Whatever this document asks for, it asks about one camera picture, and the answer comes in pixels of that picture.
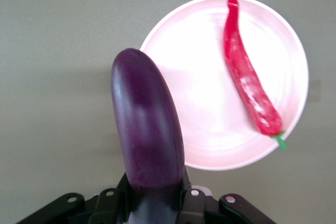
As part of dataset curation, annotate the red chili pepper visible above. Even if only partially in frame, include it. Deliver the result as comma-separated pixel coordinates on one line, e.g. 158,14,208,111
223,0,288,152

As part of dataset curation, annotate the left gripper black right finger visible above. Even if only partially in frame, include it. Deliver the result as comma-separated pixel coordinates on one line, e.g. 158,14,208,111
178,166,277,224

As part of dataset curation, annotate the purple eggplant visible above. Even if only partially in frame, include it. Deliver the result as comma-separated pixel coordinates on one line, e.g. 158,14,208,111
110,48,186,224

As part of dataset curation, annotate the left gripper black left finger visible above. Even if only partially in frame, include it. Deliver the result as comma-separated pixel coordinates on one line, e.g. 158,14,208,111
15,173,133,224

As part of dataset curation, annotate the pink round plate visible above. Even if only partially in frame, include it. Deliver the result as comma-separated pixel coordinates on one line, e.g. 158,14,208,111
139,0,309,171

